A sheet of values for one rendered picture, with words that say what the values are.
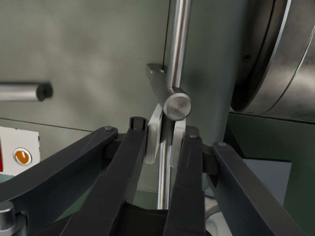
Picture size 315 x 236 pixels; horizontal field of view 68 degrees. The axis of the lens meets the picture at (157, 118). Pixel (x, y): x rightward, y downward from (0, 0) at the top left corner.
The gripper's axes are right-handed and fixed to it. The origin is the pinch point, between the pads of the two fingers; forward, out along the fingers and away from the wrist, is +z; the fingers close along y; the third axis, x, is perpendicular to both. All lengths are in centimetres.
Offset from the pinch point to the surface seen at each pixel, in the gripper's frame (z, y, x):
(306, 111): 17.0, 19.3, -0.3
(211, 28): 9.4, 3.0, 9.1
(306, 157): 135, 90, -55
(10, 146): 9.1, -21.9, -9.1
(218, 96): 10.3, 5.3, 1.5
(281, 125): 135, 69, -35
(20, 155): 8.8, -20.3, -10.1
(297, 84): 13.4, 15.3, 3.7
